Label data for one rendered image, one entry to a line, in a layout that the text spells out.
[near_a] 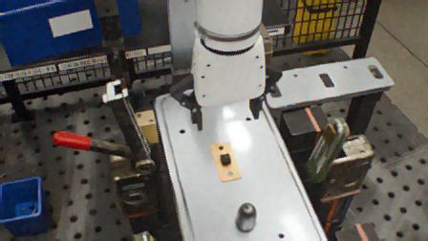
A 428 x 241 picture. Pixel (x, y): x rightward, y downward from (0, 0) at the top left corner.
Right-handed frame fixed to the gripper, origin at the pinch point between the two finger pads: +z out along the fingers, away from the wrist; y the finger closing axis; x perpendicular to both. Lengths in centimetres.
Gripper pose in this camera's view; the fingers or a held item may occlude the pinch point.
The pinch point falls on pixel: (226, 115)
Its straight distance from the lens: 70.6
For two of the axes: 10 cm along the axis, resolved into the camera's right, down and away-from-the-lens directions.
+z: 0.0, 6.7, 7.4
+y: 9.7, -1.9, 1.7
